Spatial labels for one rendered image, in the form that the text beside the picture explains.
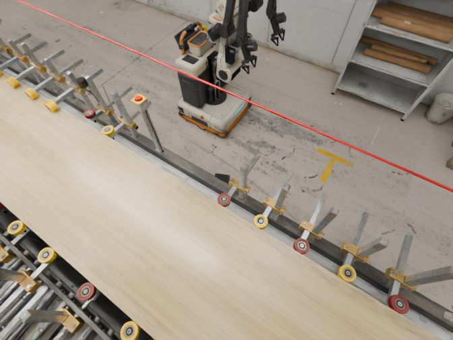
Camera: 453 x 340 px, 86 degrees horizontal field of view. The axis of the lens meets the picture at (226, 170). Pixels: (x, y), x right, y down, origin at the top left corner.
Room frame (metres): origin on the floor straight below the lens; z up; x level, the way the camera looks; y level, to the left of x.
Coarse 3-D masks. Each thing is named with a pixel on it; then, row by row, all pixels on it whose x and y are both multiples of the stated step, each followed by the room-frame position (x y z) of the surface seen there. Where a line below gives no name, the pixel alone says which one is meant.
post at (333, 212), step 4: (332, 208) 0.43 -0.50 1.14; (336, 208) 0.43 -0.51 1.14; (328, 212) 0.42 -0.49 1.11; (332, 212) 0.41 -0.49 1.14; (336, 212) 0.41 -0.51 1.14; (324, 216) 0.43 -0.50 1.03; (328, 216) 0.41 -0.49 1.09; (332, 216) 0.40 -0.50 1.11; (320, 220) 0.44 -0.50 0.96; (324, 220) 0.41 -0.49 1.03; (328, 220) 0.40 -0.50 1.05; (316, 224) 0.44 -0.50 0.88; (320, 224) 0.41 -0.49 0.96; (324, 224) 0.40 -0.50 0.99; (316, 228) 0.41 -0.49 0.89; (320, 228) 0.40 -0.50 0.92; (316, 232) 0.40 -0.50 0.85; (308, 236) 0.41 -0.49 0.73
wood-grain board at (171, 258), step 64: (0, 128) 1.23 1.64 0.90; (64, 128) 1.21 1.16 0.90; (0, 192) 0.70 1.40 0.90; (64, 192) 0.69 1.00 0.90; (128, 192) 0.67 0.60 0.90; (192, 192) 0.66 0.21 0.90; (64, 256) 0.30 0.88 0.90; (128, 256) 0.29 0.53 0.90; (192, 256) 0.28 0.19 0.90; (256, 256) 0.27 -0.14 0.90; (192, 320) -0.01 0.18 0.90; (256, 320) -0.01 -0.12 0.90; (320, 320) -0.02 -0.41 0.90; (384, 320) -0.03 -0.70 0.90
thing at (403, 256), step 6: (408, 234) 0.38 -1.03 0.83; (408, 240) 0.34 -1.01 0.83; (402, 246) 0.32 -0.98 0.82; (408, 246) 0.31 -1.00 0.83; (402, 252) 0.28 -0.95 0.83; (408, 252) 0.28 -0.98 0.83; (402, 258) 0.25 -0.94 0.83; (396, 264) 0.22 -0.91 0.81; (402, 264) 0.22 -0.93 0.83; (402, 270) 0.19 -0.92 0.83; (396, 282) 0.13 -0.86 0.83; (390, 288) 0.11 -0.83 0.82; (396, 288) 0.11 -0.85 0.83; (390, 294) 0.08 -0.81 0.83; (396, 294) 0.08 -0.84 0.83
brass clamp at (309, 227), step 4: (304, 220) 0.48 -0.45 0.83; (300, 224) 0.47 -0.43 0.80; (308, 224) 0.46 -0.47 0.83; (312, 224) 0.46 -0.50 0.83; (300, 228) 0.45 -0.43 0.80; (304, 228) 0.44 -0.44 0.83; (308, 228) 0.43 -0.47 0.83; (312, 228) 0.43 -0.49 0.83; (312, 232) 0.41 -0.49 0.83; (320, 232) 0.41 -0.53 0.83; (312, 236) 0.40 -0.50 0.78; (316, 236) 0.39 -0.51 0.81; (320, 236) 0.39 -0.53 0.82
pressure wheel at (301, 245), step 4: (296, 240) 0.35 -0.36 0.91; (300, 240) 0.35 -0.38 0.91; (304, 240) 0.34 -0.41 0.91; (296, 244) 0.32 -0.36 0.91; (300, 244) 0.32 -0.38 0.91; (304, 244) 0.32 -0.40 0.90; (308, 244) 0.32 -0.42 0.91; (296, 248) 0.30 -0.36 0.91; (300, 248) 0.30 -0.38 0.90; (304, 248) 0.30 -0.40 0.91; (308, 248) 0.30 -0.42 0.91; (300, 252) 0.28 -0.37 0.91; (304, 252) 0.28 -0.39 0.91
